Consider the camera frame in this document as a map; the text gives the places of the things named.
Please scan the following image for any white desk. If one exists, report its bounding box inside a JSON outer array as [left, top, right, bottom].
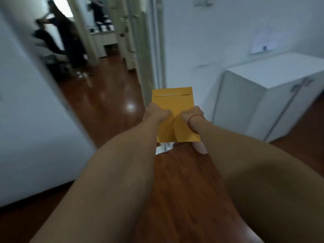
[[88, 22, 119, 58]]

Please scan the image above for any red string bracelet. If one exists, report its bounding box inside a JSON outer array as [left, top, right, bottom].
[[188, 114, 206, 126]]

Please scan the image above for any person's left hand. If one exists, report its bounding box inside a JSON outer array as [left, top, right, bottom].
[[143, 102, 173, 125]]

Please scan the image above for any yellow paper envelope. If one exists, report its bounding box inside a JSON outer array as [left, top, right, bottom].
[[151, 87, 202, 143]]

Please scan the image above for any white door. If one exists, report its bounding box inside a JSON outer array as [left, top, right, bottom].
[[106, 0, 143, 71]]

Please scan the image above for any white paper sheet on wall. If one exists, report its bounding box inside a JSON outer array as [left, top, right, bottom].
[[250, 25, 277, 55]]

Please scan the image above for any person's right forearm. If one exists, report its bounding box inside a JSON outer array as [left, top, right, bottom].
[[189, 116, 324, 243]]

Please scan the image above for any white low cabinet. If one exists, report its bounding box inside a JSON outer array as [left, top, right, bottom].
[[212, 51, 324, 143]]

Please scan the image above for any white door frame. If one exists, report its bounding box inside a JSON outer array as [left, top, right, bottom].
[[127, 0, 167, 105]]

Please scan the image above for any silver cabinet handle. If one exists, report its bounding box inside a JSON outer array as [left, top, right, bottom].
[[290, 78, 315, 93]]

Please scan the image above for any pale pink shoe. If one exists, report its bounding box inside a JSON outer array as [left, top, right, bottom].
[[192, 141, 208, 155]]

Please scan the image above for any person's right hand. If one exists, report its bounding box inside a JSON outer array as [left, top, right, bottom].
[[178, 106, 204, 125]]

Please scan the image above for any person's left forearm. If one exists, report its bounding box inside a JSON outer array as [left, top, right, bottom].
[[29, 118, 163, 243]]

